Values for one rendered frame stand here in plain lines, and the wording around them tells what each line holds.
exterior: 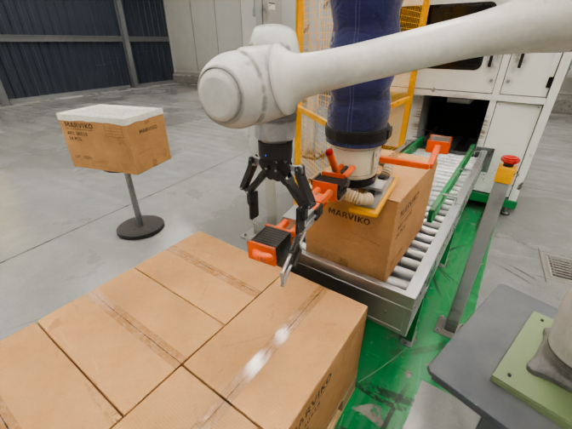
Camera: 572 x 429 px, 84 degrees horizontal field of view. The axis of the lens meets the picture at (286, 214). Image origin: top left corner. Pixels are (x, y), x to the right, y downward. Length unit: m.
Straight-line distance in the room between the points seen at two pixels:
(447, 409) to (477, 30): 1.58
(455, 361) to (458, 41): 0.74
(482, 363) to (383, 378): 0.88
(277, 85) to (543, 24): 0.38
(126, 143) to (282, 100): 2.07
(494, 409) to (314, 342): 0.54
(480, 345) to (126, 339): 1.13
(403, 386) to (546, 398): 0.93
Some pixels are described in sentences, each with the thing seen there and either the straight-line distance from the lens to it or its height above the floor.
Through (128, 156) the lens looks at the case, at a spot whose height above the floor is 0.76.
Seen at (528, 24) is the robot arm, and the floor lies 1.49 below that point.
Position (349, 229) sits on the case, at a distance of 1.38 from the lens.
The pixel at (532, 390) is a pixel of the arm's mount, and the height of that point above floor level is 0.77.
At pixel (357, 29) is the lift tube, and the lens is 1.06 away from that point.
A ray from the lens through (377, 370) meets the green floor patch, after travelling 1.85.
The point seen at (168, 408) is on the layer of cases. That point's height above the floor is 0.54.
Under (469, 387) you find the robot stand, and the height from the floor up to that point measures 0.75.
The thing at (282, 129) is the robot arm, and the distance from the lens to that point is 0.65.
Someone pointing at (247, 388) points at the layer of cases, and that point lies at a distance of 1.10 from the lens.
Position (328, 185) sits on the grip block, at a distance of 0.97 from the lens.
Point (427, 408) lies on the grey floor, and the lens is 1.81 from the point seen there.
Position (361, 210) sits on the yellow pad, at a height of 0.96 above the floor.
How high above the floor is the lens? 1.47
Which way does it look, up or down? 29 degrees down
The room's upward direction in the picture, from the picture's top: straight up
